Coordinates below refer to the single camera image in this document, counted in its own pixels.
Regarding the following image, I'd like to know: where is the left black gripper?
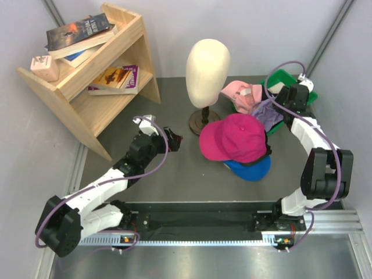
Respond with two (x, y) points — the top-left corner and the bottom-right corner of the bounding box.
(141, 127), (182, 168)

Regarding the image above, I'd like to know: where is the lavender cap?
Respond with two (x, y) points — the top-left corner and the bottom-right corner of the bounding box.
(252, 99), (284, 132)

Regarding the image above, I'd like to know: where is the magenta cap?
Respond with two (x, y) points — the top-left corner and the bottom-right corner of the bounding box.
(199, 113), (266, 163)

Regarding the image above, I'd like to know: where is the blue cap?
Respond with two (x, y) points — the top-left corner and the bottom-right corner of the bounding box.
(223, 156), (271, 182)

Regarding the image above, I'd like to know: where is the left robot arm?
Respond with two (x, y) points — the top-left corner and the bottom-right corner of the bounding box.
(35, 127), (183, 257)

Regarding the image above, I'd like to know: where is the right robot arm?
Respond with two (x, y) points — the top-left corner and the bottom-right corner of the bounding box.
(271, 83), (354, 230)

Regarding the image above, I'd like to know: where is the black beige cap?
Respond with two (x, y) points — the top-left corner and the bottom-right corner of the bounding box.
(261, 82), (284, 99)

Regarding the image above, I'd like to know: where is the green plastic bin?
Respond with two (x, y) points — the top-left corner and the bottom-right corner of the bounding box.
(232, 69), (317, 135)

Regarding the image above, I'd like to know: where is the dark wooden mannequin stand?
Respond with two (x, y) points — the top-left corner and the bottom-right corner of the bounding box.
(188, 106), (220, 136)

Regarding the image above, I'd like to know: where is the light pink cap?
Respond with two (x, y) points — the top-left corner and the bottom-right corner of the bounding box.
(220, 80), (263, 115)

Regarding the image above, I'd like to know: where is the orange purple paperback book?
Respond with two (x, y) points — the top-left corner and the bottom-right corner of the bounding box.
(87, 65), (140, 96)

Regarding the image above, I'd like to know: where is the cream mannequin head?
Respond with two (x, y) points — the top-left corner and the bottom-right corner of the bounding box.
(185, 39), (231, 109)

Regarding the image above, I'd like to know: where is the wooden bookshelf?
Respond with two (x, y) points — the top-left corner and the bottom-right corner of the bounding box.
(16, 2), (161, 160)

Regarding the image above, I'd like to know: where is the blue cover book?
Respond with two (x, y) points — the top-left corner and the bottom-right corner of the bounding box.
(61, 47), (97, 68)

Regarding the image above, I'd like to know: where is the dark cover paperback book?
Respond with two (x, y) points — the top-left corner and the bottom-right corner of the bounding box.
(45, 13), (118, 59)

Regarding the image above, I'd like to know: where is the pink power adapter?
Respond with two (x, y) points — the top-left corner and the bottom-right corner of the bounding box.
(30, 55), (59, 82)

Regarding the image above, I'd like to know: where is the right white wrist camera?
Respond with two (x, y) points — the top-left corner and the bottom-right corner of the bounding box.
(296, 73), (314, 92)

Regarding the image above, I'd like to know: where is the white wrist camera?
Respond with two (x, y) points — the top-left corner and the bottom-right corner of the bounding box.
(296, 73), (314, 92)
(133, 115), (159, 136)

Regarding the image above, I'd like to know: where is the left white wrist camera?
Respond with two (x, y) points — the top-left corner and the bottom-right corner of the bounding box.
(133, 115), (159, 136)

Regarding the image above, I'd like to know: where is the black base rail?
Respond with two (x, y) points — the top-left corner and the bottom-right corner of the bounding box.
(119, 201), (292, 242)

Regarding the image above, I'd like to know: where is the grey cable duct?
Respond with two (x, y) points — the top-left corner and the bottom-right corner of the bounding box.
(78, 233), (294, 248)

